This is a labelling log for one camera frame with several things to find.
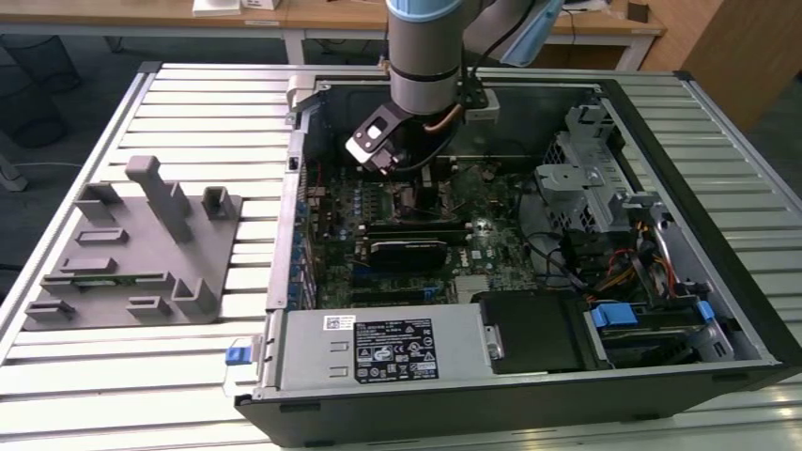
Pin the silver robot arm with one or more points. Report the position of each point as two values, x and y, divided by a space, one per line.
423 56

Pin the CPU socket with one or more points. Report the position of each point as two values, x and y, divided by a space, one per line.
404 206

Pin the black RAM slot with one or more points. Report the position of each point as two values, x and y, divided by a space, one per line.
413 235
413 240
413 225
413 230

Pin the black graphics card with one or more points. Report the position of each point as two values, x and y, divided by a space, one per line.
407 256

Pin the green motherboard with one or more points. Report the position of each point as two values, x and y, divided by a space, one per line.
500 244

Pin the metal disk bay cage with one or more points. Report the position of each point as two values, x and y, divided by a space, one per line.
551 181

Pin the silver chipset heatsink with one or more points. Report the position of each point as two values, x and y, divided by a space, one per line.
471 285

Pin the black expansion slot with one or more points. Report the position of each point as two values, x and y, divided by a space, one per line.
388 297

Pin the grey case latch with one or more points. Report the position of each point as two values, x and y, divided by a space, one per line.
300 91

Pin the black plastic shroud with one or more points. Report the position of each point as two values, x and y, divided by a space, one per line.
539 329

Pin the blue disk carrier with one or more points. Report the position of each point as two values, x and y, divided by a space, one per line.
612 315

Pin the silver power supply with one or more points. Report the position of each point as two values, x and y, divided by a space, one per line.
300 352

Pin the blue power supply latch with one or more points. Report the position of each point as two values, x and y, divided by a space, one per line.
236 354

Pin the black PC case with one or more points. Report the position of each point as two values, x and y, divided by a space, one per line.
437 413

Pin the grey parts rack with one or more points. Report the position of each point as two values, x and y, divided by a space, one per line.
156 282

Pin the blue plastic clip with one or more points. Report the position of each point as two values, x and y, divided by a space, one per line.
704 312

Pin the white box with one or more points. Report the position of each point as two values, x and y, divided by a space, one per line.
216 8

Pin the green RAM stick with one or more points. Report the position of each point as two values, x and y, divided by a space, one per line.
125 280

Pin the wooden desk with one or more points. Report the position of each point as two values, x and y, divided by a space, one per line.
156 21

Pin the wooden cabinet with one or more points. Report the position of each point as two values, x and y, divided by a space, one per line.
751 47

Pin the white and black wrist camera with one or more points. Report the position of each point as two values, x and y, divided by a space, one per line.
372 136

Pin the grey camera box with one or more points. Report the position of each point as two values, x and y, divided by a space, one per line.
481 105

